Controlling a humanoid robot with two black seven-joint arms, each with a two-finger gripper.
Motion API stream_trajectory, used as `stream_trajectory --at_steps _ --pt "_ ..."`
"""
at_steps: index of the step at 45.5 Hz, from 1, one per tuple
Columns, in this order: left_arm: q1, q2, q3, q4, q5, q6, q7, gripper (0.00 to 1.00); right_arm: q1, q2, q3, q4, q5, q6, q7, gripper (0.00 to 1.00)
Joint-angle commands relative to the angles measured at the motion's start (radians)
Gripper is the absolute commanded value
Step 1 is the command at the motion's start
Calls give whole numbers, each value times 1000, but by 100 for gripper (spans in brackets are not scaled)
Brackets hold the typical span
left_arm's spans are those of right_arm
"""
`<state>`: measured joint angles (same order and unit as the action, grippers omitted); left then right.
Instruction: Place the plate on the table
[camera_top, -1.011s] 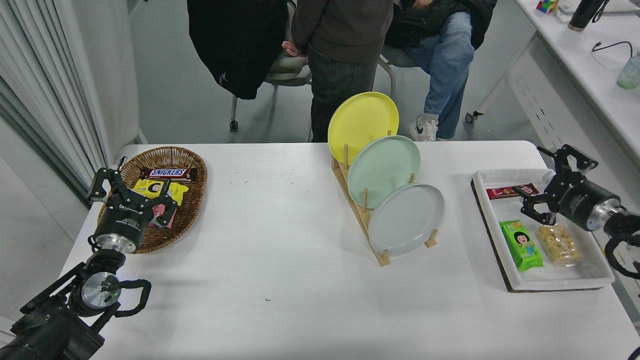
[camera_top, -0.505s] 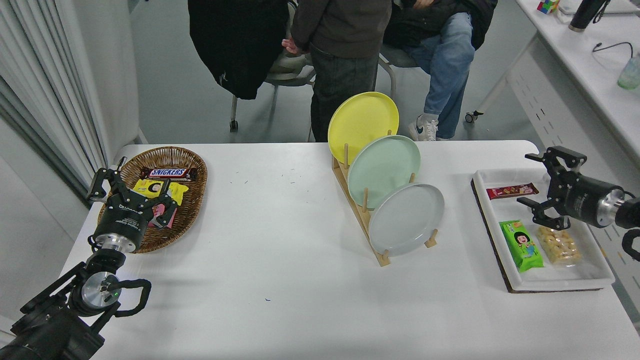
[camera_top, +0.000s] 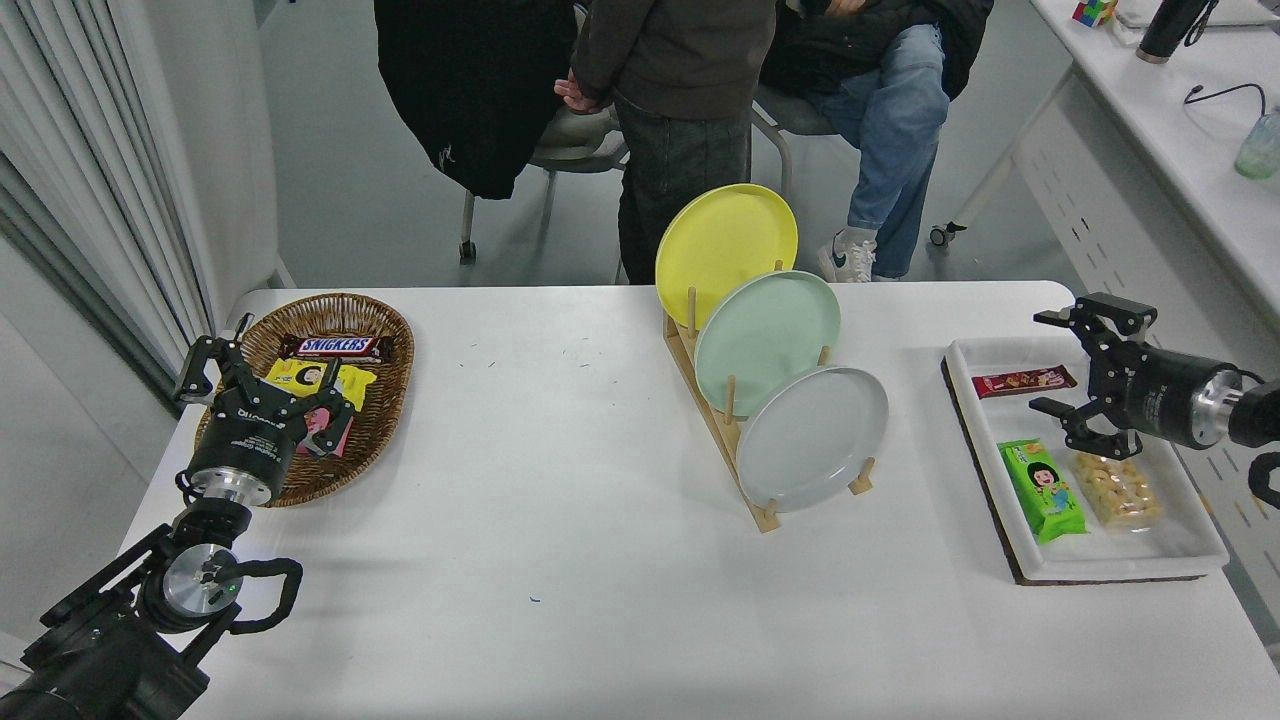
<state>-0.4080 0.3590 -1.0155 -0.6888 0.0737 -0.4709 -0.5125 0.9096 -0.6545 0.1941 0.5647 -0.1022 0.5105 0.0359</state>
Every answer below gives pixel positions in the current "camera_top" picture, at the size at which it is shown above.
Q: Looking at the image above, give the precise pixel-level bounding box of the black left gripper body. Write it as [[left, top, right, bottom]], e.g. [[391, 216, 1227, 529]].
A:
[[186, 395, 307, 491]]

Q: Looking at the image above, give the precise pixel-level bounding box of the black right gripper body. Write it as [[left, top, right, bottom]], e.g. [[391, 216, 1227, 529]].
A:
[[1100, 345, 1217, 443]]

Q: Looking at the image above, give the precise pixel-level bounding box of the grey plate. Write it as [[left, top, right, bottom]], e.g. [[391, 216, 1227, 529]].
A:
[[735, 365, 890, 514]]

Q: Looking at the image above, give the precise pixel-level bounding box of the wooden plate rack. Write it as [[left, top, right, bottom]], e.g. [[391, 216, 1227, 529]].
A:
[[664, 260, 876, 534]]

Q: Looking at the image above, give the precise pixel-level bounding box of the mint green plate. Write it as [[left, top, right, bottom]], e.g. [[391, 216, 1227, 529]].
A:
[[694, 270, 843, 419]]

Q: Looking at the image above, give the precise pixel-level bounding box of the yellow plate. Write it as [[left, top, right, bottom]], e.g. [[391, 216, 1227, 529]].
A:
[[655, 183, 800, 331]]

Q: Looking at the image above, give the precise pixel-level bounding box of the standing person's hand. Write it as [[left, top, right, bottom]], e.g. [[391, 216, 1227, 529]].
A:
[[555, 68, 606, 114]]

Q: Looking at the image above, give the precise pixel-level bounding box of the pink snack packet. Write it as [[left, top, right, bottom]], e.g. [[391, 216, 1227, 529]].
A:
[[295, 400, 356, 459]]

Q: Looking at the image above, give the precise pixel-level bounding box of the brown wicker basket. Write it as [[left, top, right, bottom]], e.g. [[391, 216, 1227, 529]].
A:
[[195, 292, 416, 508]]

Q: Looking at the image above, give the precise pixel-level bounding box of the yellow snack packet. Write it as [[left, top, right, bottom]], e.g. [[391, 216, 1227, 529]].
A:
[[263, 357, 379, 413]]

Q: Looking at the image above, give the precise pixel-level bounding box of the clear bag of puffed snacks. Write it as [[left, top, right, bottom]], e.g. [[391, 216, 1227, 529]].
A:
[[1072, 450, 1166, 531]]

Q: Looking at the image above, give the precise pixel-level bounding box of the Snickers chocolate bar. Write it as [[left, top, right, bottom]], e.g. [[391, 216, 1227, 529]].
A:
[[278, 333, 396, 363]]

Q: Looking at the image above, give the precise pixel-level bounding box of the green snack packet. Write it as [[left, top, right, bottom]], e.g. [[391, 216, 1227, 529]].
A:
[[997, 439, 1088, 545]]

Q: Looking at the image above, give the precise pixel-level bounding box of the red snack bar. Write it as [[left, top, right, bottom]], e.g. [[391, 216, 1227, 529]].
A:
[[972, 366, 1079, 400]]

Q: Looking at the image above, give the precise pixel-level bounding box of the white rectangular tray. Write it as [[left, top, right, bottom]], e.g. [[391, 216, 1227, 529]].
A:
[[945, 335, 1231, 584]]

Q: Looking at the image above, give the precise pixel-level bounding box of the white side desk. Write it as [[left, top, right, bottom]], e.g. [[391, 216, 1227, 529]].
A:
[[930, 0, 1280, 661]]

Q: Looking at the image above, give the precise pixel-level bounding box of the pale green glass cup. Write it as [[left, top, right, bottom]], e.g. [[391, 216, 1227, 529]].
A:
[[1233, 108, 1280, 182]]

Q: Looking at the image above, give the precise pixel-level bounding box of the white curtain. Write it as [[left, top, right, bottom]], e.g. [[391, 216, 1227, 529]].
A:
[[0, 0, 221, 411]]

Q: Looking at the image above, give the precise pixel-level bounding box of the seated person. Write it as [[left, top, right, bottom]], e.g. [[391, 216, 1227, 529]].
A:
[[755, 0, 996, 283]]

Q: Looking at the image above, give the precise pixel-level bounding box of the black thermos bottle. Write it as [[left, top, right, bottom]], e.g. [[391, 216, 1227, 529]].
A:
[[1136, 0, 1216, 65]]

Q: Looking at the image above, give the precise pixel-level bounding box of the white flat device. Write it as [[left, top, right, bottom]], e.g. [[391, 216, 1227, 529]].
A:
[[1113, 0, 1280, 31]]

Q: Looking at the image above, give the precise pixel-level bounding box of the black jacket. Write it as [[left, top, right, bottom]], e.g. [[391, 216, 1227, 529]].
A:
[[373, 0, 581, 201]]

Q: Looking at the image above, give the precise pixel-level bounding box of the grey chair with jacket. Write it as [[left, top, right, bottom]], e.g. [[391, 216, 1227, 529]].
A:
[[458, 100, 629, 266]]

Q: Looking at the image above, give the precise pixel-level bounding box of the grey chair with person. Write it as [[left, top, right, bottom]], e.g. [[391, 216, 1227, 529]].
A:
[[750, 82, 841, 201]]

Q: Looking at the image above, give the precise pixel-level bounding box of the standing person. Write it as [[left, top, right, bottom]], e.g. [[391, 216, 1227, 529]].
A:
[[570, 0, 779, 286]]

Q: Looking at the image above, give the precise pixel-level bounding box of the black cable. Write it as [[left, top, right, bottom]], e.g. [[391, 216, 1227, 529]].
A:
[[1184, 83, 1269, 116]]

